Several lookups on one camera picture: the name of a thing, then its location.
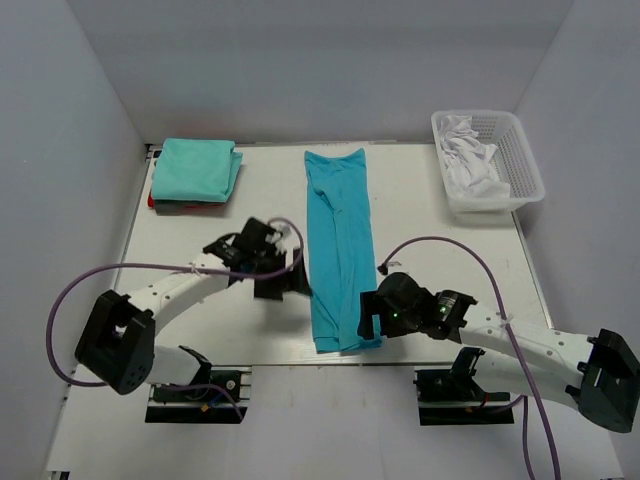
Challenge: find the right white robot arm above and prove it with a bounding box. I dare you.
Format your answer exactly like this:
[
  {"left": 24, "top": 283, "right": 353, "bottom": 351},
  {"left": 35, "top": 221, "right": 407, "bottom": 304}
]
[{"left": 357, "top": 272, "right": 639, "bottom": 433}]

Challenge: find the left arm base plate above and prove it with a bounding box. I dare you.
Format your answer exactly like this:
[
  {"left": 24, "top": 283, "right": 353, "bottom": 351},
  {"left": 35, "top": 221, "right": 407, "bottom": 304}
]
[{"left": 145, "top": 366, "right": 252, "bottom": 425}]

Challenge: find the folded mint green t-shirt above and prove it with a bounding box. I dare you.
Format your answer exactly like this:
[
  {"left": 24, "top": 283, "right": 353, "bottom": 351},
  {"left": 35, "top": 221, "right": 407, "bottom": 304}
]
[{"left": 151, "top": 138, "right": 243, "bottom": 203}]

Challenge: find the folded red t-shirt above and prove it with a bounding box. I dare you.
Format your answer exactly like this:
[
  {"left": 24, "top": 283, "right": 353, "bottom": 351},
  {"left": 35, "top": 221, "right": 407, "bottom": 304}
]
[{"left": 147, "top": 196, "right": 223, "bottom": 208}]

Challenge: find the white plastic laundry basket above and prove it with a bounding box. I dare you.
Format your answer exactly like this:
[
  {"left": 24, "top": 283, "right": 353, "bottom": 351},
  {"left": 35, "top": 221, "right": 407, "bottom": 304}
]
[{"left": 431, "top": 110, "right": 545, "bottom": 213}]

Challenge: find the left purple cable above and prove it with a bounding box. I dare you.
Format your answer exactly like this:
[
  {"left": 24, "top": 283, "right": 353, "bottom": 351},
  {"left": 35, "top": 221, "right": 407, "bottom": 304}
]
[{"left": 49, "top": 216, "right": 305, "bottom": 420}]

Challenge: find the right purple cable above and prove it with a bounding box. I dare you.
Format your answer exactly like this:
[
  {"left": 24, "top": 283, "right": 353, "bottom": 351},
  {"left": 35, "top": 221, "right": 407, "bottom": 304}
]
[{"left": 377, "top": 236, "right": 561, "bottom": 480}]

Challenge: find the blue t-shirt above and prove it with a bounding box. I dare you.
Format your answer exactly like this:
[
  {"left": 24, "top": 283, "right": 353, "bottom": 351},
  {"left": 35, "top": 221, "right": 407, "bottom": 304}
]
[{"left": 304, "top": 149, "right": 382, "bottom": 354}]

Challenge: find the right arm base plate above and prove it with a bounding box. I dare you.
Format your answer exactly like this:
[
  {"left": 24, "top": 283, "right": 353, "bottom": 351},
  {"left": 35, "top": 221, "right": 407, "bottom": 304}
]
[{"left": 413, "top": 369, "right": 514, "bottom": 427}]

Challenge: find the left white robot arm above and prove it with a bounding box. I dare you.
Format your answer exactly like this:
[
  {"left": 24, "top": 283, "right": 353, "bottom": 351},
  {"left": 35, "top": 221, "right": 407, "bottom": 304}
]
[{"left": 74, "top": 217, "right": 312, "bottom": 399}]

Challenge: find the purple cable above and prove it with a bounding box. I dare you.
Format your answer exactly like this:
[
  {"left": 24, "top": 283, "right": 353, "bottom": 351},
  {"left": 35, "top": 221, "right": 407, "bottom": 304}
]
[
  {"left": 49, "top": 216, "right": 305, "bottom": 420},
  {"left": 377, "top": 236, "right": 561, "bottom": 480}
]

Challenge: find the crumpled white t-shirt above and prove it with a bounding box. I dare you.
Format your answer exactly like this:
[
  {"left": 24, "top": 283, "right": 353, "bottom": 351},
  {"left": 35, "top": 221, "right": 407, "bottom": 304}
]
[{"left": 438, "top": 114, "right": 511, "bottom": 199}]

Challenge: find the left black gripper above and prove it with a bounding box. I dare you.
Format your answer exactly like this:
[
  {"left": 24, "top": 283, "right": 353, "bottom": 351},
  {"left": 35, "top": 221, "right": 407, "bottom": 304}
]
[{"left": 250, "top": 246, "right": 313, "bottom": 301}]

